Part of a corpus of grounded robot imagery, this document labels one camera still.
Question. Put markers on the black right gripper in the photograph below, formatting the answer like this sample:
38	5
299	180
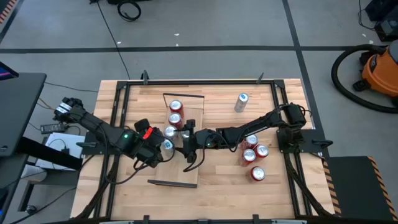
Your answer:
202	141

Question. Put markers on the black platform hazard-striped edges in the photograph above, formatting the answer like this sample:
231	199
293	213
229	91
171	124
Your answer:
357	189

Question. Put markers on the slim silver blue energy can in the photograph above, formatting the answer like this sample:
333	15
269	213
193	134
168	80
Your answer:
168	145
241	104

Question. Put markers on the orange shop vacuum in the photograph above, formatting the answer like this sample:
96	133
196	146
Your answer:
333	71
381	73

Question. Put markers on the black monitor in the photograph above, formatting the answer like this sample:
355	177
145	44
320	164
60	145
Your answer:
18	109

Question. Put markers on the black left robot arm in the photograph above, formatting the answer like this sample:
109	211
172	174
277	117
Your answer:
93	124

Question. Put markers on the red Coca-Cola can black script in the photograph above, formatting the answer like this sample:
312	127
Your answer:
174	118

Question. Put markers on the black floor box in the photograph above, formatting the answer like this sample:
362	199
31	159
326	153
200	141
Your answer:
127	1

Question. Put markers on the black power adapter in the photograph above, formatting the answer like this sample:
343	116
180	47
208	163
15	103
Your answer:
51	127

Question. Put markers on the white flat box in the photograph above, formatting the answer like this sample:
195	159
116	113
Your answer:
70	149

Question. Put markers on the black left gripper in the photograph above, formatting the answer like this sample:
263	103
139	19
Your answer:
152	143

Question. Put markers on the red Fanta strawberry can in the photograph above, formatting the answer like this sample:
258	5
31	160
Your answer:
262	151
258	173
248	155
252	140

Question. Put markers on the wooden shelf black metal frame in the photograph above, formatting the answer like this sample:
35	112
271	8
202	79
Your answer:
174	171

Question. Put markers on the black equipment case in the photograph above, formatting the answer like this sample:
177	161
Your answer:
385	21

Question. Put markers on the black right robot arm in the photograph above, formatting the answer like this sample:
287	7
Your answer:
261	123

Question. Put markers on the black aluminium table frame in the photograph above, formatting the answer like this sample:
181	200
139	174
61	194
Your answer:
199	82

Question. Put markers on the red Coca-Cola Star Wars can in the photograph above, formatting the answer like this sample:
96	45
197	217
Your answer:
176	105

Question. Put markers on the computer monitor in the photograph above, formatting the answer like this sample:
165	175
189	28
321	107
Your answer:
5	72

